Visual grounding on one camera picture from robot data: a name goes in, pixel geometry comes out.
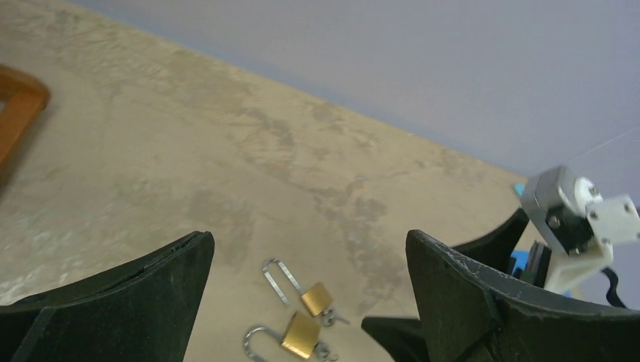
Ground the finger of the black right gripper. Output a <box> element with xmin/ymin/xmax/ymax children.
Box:
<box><xmin>361</xmin><ymin>317</ymin><xmax>426</xmax><ymax>362</ymax></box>
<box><xmin>453</xmin><ymin>208</ymin><xmax>530</xmax><ymax>274</ymax></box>

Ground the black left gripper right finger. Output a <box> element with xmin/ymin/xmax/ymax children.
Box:
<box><xmin>405</xmin><ymin>230</ymin><xmax>639</xmax><ymax>361</ymax></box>

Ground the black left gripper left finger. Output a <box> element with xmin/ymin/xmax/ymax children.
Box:
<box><xmin>1</xmin><ymin>232</ymin><xmax>215</xmax><ymax>361</ymax></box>

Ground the brass padlock with key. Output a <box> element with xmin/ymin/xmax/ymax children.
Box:
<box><xmin>261</xmin><ymin>258</ymin><xmax>350</xmax><ymax>327</ymax></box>
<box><xmin>243</xmin><ymin>311</ymin><xmax>339</xmax><ymax>361</ymax></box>

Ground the blue folder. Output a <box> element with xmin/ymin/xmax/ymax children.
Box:
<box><xmin>510</xmin><ymin>183</ymin><xmax>533</xmax><ymax>284</ymax></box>

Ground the orange wooden rack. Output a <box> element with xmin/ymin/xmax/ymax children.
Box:
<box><xmin>1</xmin><ymin>65</ymin><xmax>51</xmax><ymax>172</ymax></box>

